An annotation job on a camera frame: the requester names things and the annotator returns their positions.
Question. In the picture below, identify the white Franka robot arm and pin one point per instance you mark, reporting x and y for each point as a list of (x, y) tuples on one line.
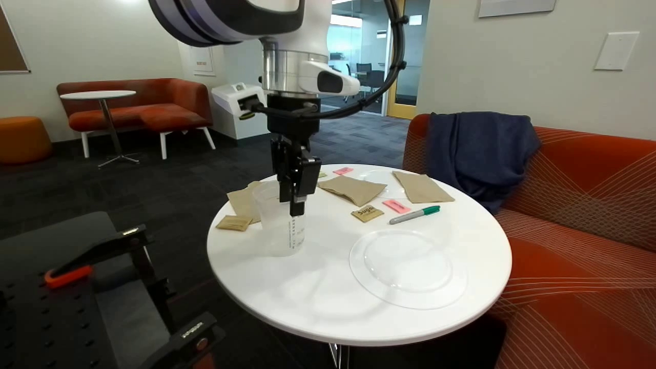
[(227, 16)]

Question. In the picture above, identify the grey wall sign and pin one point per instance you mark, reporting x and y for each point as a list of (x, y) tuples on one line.
[(515, 6)]

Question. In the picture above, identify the orange red patterned sofa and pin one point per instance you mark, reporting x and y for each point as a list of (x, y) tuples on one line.
[(587, 227)]

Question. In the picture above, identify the black perforated base table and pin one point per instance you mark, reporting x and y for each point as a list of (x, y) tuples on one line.
[(41, 308)]

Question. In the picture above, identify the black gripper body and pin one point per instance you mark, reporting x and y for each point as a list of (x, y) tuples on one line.
[(293, 115)]

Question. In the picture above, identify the white wall outlet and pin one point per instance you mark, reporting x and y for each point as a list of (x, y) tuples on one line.
[(201, 64)]

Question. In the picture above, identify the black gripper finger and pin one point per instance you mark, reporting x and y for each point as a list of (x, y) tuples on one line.
[(309, 176), (283, 171)]

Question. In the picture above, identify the brown square card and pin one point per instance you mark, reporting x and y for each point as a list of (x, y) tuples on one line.
[(351, 190)]

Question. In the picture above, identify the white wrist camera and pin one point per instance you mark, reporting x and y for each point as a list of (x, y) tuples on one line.
[(330, 78)]

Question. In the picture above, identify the small round white side table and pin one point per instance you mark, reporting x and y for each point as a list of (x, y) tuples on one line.
[(100, 95)]

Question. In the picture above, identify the navy blue blanket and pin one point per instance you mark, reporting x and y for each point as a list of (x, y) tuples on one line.
[(478, 154)]

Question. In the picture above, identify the clear plastic plate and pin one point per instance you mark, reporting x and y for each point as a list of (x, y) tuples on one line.
[(409, 268)]

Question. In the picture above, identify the orange round ottoman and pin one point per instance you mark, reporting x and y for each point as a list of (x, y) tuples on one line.
[(23, 139)]

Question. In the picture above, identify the white printer machine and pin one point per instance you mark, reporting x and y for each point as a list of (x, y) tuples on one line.
[(236, 110)]

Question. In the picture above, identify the pink sweetener packet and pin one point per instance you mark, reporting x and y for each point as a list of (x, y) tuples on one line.
[(395, 206), (343, 171)]

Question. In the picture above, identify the green capped marker pen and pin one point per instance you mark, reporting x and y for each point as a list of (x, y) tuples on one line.
[(414, 213)]

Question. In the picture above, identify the wooden door frame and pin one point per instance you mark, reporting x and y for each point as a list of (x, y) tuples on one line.
[(401, 106)]

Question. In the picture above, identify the clear plastic cup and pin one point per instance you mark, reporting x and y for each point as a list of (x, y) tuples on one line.
[(277, 229)]

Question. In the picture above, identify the orange lounge sofa white legs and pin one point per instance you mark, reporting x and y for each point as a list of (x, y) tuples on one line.
[(156, 110)]

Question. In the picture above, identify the brown framed wall board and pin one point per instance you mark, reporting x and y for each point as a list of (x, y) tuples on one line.
[(12, 44)]

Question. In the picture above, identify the large brown paper napkin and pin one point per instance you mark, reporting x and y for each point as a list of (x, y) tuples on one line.
[(241, 201)]

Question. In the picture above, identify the small brown sugar packet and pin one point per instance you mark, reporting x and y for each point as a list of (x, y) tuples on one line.
[(368, 213), (235, 221)]

